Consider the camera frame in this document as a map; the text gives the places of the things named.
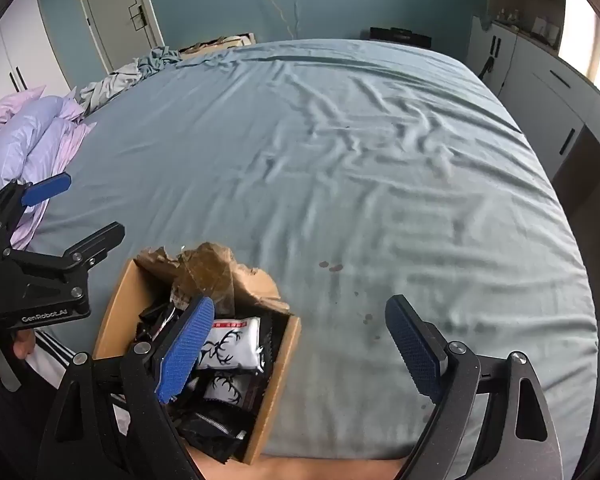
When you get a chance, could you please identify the person's bare leg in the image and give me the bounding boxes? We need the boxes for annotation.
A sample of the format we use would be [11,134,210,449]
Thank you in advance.
[192,452,411,480]

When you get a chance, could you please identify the torn brown packing tape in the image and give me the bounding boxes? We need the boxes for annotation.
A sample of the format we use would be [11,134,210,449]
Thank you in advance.
[172,242,236,313]

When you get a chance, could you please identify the flat brown carton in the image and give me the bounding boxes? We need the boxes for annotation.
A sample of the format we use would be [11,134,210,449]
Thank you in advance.
[179,33,257,55]

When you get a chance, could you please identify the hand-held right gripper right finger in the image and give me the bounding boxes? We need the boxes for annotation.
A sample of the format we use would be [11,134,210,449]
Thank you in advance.
[384,295,565,480]

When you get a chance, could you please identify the white low cabinet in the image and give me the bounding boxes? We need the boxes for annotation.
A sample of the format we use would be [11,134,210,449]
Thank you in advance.
[467,15,600,176]

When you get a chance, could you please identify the crumpled blue cloth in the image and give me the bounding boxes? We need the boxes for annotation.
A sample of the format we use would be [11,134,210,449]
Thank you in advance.
[134,46,187,80]

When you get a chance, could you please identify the brown cardboard box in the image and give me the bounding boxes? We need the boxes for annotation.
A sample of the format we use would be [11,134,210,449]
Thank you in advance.
[92,242,302,466]

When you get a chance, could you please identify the black electronic device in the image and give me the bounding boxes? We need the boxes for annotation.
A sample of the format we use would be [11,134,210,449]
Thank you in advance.
[369,26,433,47]

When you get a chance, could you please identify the heap of antler-print snack packets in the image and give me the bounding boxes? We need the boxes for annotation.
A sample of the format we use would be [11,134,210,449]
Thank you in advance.
[130,300,281,463]

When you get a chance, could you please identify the purple duvet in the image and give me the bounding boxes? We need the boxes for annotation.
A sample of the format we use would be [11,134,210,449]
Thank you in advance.
[0,85,98,251]

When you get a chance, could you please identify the black striped shorts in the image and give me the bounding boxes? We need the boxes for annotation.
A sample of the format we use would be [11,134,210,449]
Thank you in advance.
[0,330,131,480]

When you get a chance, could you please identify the crumpled grey cloth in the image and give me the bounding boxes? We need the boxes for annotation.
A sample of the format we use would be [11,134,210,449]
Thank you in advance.
[77,62,147,112]

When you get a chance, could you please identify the wooden shelf niche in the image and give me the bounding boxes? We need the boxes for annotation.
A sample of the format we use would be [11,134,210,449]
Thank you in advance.
[489,0,567,47]

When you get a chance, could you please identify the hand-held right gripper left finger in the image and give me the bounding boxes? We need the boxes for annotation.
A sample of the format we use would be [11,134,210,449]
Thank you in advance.
[36,296,216,480]

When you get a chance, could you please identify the white panel door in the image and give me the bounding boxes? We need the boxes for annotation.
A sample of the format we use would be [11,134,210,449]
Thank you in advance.
[75,0,166,73]

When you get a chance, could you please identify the person's left hand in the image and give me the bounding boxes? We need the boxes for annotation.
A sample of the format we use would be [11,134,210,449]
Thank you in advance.
[0,325,37,394]

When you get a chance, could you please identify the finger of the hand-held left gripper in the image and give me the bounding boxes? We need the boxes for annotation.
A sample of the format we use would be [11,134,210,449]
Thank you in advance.
[0,172,73,241]
[2,221,126,275]

